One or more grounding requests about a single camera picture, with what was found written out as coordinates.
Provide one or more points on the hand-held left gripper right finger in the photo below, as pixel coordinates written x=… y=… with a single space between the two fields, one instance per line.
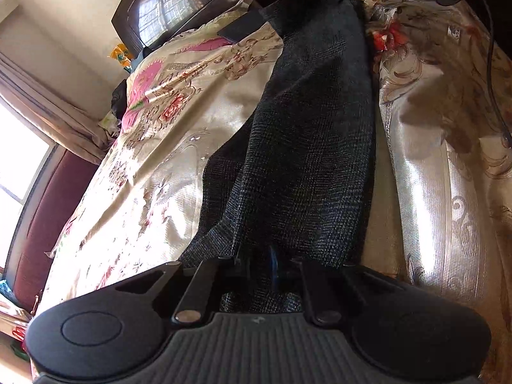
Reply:
x=316 y=284

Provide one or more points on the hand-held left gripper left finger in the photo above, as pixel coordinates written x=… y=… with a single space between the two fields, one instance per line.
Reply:
x=208 y=278

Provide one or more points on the dark grey plaid pants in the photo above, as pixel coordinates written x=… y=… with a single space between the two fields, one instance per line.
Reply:
x=304 y=148

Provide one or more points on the floral satin bedspread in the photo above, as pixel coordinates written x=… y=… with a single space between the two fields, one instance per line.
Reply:
x=160 y=136

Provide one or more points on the maroon padded bench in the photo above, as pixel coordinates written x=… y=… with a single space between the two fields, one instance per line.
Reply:
x=48 y=216

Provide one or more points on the white plastic wrapper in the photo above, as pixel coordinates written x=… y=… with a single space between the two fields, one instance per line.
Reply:
x=108 y=122

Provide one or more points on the red bag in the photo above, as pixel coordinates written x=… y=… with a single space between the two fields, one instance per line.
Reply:
x=18 y=334

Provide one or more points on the black clothing heap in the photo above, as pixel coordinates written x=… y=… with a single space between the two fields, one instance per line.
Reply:
x=118 y=98

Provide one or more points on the blue plastic bag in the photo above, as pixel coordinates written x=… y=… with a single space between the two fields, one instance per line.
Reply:
x=6 y=288

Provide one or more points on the window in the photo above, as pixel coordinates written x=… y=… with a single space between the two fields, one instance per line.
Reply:
x=16 y=160

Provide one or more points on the beige curtain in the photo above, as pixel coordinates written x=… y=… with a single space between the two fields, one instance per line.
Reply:
x=44 y=104

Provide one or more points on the yellow packet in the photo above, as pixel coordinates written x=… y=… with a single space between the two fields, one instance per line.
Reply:
x=120 y=54

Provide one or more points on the dark flat case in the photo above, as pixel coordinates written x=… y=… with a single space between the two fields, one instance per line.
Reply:
x=242 y=28

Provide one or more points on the dark wooden headboard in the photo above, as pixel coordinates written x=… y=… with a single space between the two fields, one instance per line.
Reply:
x=180 y=4

